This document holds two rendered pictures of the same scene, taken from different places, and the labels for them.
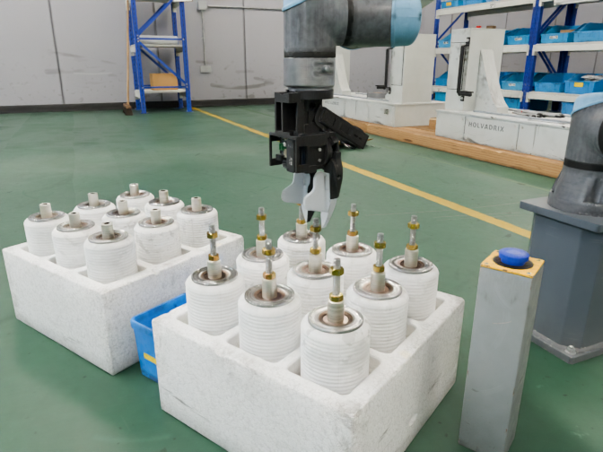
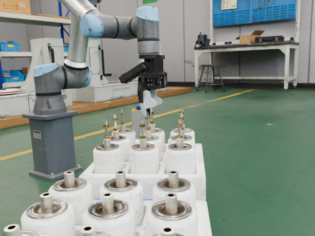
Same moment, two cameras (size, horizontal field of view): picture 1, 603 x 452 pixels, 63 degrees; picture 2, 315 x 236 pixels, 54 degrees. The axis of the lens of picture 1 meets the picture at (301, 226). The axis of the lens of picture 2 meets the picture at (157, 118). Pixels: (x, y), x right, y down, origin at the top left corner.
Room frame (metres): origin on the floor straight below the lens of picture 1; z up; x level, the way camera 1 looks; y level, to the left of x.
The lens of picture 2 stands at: (1.27, 0.93, 0.52)
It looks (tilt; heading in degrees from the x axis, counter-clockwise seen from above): 10 degrees down; 240
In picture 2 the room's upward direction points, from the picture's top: 2 degrees counter-clockwise
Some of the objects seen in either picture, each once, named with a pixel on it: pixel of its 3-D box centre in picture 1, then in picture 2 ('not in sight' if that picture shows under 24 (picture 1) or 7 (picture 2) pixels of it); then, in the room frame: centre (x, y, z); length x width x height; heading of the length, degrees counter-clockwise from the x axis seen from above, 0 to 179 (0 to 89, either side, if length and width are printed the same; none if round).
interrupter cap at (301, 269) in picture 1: (315, 270); (148, 138); (0.76, -0.02, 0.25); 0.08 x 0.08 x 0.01
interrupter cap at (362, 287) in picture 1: (377, 288); (152, 130); (0.68, -0.12, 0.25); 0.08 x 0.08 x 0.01
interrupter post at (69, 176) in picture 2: (196, 204); (69, 179); (1.11, 0.25, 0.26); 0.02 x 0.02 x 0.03
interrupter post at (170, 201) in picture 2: (74, 220); (171, 203); (0.99, 0.48, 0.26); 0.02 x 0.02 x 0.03
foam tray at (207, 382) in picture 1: (314, 352); (150, 180); (0.76, -0.02, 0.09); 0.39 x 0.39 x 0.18; 53
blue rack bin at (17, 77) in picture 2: not in sight; (7, 76); (0.72, -5.38, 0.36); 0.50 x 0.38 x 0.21; 115
